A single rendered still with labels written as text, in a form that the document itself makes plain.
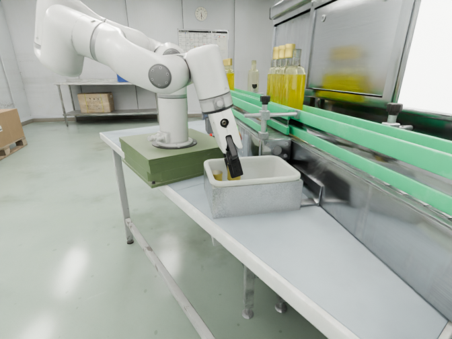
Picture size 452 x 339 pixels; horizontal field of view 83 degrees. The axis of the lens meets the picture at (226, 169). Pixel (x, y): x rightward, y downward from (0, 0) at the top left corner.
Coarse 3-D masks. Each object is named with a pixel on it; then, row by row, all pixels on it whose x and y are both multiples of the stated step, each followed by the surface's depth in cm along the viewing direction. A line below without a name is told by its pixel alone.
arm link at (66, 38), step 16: (48, 16) 53; (64, 16) 53; (80, 16) 54; (48, 32) 54; (64, 32) 54; (80, 32) 53; (48, 48) 55; (64, 48) 56; (80, 48) 55; (48, 64) 57; (64, 64) 57; (80, 64) 60
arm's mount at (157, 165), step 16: (128, 144) 87; (144, 144) 87; (192, 144) 87; (208, 144) 89; (128, 160) 91; (144, 160) 76; (160, 160) 75; (176, 160) 78; (192, 160) 82; (144, 176) 80; (160, 176) 77; (176, 176) 80; (192, 176) 83
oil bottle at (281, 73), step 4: (284, 68) 89; (280, 72) 91; (284, 72) 88; (280, 76) 91; (284, 76) 89; (280, 80) 91; (280, 84) 91; (280, 88) 91; (280, 92) 92; (276, 96) 96; (280, 96) 92; (276, 100) 96; (280, 100) 92
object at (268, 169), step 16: (208, 160) 72; (224, 160) 73; (240, 160) 74; (256, 160) 75; (272, 160) 75; (208, 176) 62; (224, 176) 74; (256, 176) 76; (272, 176) 76; (288, 176) 60
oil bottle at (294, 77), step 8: (288, 72) 85; (296, 72) 83; (304, 72) 84; (288, 80) 85; (296, 80) 84; (304, 80) 84; (288, 88) 86; (296, 88) 85; (304, 88) 86; (288, 96) 86; (296, 96) 86; (288, 104) 87; (296, 104) 87
